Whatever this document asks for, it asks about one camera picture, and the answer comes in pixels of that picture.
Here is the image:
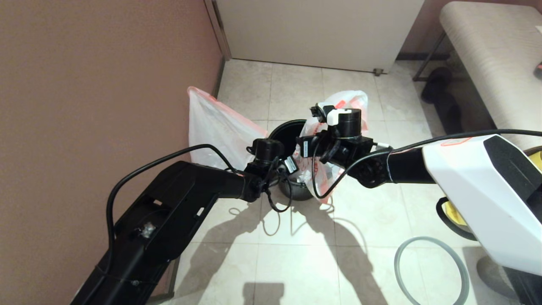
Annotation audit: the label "grey door frame post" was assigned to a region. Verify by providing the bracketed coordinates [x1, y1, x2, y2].
[203, 0, 232, 62]

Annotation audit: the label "grey bin rim ring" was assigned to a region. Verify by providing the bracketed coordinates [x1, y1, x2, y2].
[394, 237, 470, 305]

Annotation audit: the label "white red-printed plastic bag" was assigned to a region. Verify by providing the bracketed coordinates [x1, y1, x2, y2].
[296, 90, 370, 211]

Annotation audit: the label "black slippers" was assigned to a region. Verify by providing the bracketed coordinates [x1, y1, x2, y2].
[420, 67, 463, 134]

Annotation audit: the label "black round trash bin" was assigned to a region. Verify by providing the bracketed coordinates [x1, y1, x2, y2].
[268, 119, 315, 202]

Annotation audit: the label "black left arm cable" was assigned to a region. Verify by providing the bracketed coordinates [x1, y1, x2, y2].
[106, 144, 236, 255]

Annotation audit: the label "yellow fabric bag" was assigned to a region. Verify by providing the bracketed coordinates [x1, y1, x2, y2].
[445, 146, 542, 226]

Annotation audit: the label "thin dark metal rod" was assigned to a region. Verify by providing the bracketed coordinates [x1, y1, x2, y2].
[412, 33, 446, 82]

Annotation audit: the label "thin black left wrist cable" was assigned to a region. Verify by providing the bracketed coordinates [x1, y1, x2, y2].
[264, 172, 293, 214]

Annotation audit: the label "white garbage bag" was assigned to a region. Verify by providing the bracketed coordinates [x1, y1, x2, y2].
[188, 87, 268, 171]

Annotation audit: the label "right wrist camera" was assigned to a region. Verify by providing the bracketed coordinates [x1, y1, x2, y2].
[310, 104, 336, 124]

